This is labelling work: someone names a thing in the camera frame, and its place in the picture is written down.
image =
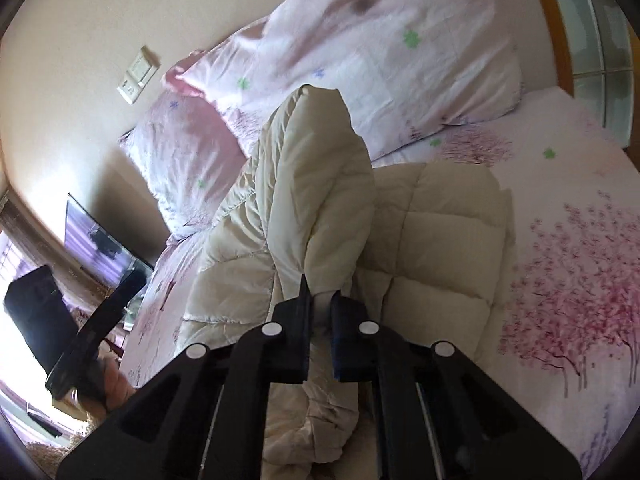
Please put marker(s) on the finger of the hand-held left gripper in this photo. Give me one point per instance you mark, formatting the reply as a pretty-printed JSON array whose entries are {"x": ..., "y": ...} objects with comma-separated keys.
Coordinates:
[{"x": 112, "y": 307}]

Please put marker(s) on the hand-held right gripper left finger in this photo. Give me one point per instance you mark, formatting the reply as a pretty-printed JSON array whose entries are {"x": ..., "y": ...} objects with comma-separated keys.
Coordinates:
[{"x": 299, "y": 332}]

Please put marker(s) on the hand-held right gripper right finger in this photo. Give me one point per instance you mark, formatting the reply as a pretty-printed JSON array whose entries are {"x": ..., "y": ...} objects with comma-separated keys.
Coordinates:
[{"x": 347, "y": 345}]

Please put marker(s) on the cream quilted down jacket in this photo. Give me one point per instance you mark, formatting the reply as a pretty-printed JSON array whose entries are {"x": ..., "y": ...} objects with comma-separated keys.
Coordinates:
[{"x": 440, "y": 240}]

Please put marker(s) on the person's left hand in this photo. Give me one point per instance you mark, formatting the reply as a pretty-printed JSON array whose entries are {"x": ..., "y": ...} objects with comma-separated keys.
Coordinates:
[{"x": 117, "y": 385}]

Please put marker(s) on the bright window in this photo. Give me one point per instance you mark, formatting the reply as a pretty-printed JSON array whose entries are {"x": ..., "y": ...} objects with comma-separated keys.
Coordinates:
[{"x": 7, "y": 260}]

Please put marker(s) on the flat screen television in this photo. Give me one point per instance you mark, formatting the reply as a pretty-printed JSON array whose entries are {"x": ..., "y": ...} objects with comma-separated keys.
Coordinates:
[{"x": 92, "y": 242}]

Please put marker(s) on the floral pillow with purple print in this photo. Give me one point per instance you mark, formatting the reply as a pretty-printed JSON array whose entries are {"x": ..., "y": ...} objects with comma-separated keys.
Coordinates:
[{"x": 190, "y": 160}]

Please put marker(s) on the bed with floral pink sheet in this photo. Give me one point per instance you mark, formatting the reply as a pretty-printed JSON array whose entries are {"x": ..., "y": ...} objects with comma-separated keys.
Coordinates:
[{"x": 575, "y": 185}]

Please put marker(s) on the floral pillow with pink tree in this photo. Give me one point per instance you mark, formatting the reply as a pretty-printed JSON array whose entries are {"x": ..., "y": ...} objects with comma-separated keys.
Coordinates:
[{"x": 390, "y": 50}]

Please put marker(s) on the white wall switch plate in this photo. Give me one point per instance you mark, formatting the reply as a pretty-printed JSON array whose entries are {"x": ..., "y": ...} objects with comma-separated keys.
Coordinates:
[{"x": 137, "y": 76}]

